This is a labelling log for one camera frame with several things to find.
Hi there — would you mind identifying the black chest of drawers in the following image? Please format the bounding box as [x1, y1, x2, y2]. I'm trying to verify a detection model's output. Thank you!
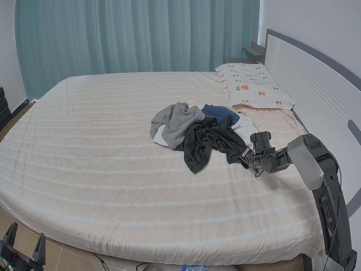
[0, 87, 12, 131]

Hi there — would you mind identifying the bed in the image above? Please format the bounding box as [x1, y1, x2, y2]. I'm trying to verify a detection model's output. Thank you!
[0, 28, 361, 271]

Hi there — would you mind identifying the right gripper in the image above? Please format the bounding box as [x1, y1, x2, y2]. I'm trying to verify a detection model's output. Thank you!
[239, 146, 265, 171]

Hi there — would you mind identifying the grey bedside table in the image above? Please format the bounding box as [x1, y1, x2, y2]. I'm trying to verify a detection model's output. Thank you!
[225, 41, 265, 66]

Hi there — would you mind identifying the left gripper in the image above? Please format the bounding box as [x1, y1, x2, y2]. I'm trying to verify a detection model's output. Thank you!
[0, 222, 46, 271]

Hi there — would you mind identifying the pile of clothes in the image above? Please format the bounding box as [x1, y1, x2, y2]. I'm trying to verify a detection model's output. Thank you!
[149, 102, 259, 152]

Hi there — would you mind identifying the black T-shirt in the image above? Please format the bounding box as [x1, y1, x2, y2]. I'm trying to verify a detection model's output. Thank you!
[183, 115, 249, 175]

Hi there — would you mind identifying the white printed pillow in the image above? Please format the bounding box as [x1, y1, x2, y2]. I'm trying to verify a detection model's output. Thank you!
[215, 63, 296, 111]

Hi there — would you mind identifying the blue-green curtain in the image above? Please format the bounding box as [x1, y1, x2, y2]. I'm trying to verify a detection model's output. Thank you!
[14, 0, 262, 103]

